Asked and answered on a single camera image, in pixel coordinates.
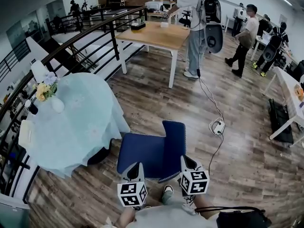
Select blue upholstered chair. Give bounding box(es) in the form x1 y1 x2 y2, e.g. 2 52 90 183
116 119 187 184

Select black folded cart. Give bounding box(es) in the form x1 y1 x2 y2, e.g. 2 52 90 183
268 98 294 144

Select black metal railing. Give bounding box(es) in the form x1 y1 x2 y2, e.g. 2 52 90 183
0 5 148 204

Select white lamp shade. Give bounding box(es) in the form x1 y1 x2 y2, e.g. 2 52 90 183
30 60 47 83

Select yellow and purple flowers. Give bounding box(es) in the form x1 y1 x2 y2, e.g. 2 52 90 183
33 71 59 102

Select person's right shoe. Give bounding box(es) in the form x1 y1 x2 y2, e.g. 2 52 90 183
182 195 198 215

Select round table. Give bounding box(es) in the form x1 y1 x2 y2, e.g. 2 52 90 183
25 72 131 178

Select long white table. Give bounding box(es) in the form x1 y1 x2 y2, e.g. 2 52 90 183
263 66 304 147

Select person's grey shirt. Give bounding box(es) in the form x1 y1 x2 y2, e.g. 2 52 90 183
102 204 219 228

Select wooden table white legs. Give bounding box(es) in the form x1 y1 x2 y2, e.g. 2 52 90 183
115 20 190 89

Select black tether cable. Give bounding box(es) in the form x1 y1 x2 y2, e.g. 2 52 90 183
196 0 207 79

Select light blue tablecloth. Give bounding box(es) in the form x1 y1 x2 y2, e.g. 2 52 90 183
25 72 131 178

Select white power strip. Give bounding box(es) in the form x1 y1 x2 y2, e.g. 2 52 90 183
210 119 225 135

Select white vase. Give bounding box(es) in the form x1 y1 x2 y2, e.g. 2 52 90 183
51 98 65 114

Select black office chair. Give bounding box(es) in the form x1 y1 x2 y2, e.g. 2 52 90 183
292 60 304 80
179 10 192 28

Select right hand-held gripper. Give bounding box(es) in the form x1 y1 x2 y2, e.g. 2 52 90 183
179 154 210 196

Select black tumbler white lid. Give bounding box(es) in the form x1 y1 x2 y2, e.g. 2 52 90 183
25 100 38 115

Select small white table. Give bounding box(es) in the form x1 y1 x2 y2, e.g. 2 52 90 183
147 11 179 25

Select person's left forearm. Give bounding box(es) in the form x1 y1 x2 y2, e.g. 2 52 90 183
116 207 137 228

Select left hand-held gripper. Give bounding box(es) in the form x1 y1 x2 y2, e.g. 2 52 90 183
117 162 148 208

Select person's left leg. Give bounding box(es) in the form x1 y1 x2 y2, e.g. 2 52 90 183
161 191 176 208

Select white printer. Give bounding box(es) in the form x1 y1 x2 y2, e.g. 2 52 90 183
144 0 164 10

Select white cabinet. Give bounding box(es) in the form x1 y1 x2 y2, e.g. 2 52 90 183
0 193 30 228

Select black shoulder bag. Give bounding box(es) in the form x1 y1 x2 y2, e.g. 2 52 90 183
194 206 273 228

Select person's right forearm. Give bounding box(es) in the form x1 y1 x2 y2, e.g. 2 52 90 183
193 193 220 219

